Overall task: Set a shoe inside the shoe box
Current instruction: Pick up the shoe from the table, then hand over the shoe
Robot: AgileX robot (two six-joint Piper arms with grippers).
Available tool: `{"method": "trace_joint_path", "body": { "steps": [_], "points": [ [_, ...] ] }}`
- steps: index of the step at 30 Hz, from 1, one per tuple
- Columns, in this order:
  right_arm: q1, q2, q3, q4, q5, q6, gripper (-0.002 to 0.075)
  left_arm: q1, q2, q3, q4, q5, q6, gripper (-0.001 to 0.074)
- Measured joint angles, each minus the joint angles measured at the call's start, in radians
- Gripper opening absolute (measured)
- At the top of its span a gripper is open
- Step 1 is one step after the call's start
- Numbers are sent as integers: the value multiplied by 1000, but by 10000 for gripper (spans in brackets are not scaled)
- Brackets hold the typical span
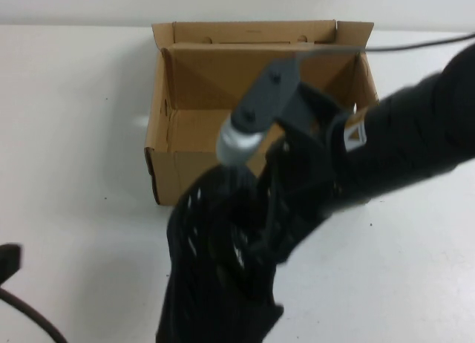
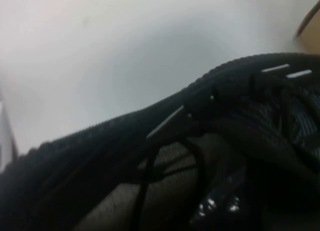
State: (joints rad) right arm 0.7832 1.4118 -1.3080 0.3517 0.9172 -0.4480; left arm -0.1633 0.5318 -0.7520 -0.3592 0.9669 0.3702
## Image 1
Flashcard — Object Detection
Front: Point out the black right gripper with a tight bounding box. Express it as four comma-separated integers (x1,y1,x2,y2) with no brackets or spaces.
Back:
255,85,368,266

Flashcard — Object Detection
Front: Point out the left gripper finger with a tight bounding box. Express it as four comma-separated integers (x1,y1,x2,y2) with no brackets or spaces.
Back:
0,242,23,284

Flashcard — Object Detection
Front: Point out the black lace-up sneaker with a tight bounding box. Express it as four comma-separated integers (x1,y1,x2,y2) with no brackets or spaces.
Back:
162,164,298,343

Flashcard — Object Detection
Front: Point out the brown cardboard shoe box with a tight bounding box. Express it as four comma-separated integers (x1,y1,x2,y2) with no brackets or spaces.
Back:
143,20,380,206

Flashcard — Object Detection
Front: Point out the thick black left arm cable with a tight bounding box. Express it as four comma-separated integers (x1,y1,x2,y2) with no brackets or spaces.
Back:
0,287,70,343

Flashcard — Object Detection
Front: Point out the right wrist camera silver tip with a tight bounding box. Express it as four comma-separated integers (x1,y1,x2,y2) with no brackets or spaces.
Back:
216,114,265,170

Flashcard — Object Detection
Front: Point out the grey right camera mount bracket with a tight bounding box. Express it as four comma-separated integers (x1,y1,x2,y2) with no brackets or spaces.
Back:
237,59,309,132

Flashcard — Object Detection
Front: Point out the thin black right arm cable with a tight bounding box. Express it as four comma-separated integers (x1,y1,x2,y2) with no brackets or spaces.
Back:
296,34,475,62

